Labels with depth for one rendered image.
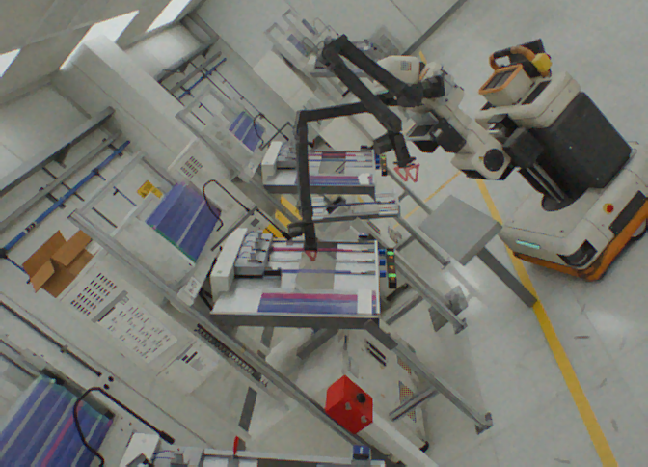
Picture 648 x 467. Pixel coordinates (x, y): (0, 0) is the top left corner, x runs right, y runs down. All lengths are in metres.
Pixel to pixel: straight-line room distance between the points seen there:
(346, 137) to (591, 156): 4.85
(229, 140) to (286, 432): 1.88
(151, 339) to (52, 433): 1.01
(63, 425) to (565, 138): 2.21
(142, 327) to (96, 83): 3.70
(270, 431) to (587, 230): 1.71
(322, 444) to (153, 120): 3.85
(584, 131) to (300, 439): 1.90
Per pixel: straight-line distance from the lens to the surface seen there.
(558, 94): 2.80
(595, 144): 2.91
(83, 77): 6.10
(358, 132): 7.39
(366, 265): 2.90
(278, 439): 2.99
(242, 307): 2.62
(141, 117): 5.99
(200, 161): 3.88
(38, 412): 1.83
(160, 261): 2.64
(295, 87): 7.29
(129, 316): 2.70
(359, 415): 2.25
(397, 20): 10.24
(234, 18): 10.45
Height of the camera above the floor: 1.79
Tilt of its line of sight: 15 degrees down
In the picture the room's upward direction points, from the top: 47 degrees counter-clockwise
